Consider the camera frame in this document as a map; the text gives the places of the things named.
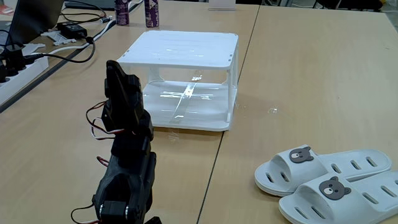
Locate black power plug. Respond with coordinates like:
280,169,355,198
2,43,27,77

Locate black power adapter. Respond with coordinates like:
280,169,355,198
57,21,88,40

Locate white bear slipper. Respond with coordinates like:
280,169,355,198
254,144,392,197
278,170,398,224

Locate purple drink can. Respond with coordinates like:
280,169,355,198
144,0,160,29
114,0,131,26

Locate black looped cable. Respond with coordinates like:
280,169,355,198
60,0,108,24

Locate black power cable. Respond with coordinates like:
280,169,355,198
23,36,96,64

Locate white card stand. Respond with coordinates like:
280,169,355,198
207,0,237,11

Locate white printed plastic part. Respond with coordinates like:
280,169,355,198
40,30,77,47

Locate dark open laptop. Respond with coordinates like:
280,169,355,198
6,0,65,46

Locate white two-tier plastic box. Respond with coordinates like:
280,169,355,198
116,29,239,132

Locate red flat object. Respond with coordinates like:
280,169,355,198
0,4,15,16

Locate flat white plastic part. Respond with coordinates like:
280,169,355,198
21,42,46,57

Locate white cable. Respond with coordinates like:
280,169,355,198
46,18,118,55

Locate white power strip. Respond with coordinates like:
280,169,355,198
0,55,50,106

